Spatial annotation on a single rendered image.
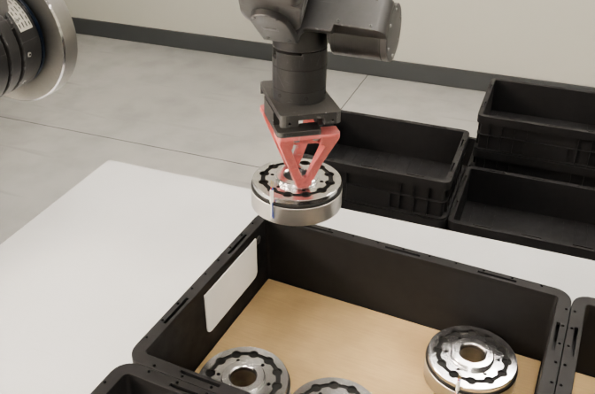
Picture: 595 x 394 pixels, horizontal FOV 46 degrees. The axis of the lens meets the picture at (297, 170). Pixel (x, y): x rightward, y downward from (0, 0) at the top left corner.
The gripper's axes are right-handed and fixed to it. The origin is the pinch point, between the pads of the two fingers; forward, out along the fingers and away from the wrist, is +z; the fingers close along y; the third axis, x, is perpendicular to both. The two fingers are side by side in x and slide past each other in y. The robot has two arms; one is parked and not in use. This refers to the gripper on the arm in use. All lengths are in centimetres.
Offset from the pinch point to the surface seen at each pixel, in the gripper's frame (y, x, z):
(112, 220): 50, 23, 34
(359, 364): -8.8, -5.8, 22.2
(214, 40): 323, -36, 86
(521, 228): 69, -81, 63
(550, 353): -21.8, -21.1, 12.2
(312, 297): 4.1, -3.6, 21.9
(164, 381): -15.6, 17.2, 13.0
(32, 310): 27, 36, 35
